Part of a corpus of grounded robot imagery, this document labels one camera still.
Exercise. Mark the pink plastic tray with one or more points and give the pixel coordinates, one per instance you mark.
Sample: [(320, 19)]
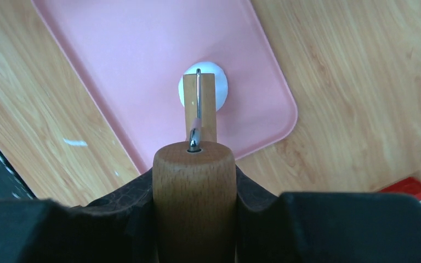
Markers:
[(130, 56)]

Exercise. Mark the white dough ball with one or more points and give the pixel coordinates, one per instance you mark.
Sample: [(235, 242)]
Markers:
[(221, 83)]

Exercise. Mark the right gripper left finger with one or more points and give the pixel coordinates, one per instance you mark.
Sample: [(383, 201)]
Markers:
[(118, 227)]

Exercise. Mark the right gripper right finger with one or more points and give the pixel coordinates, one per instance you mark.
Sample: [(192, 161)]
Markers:
[(325, 226)]

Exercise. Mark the wooden double-ended roller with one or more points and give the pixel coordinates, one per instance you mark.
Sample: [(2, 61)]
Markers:
[(194, 185)]

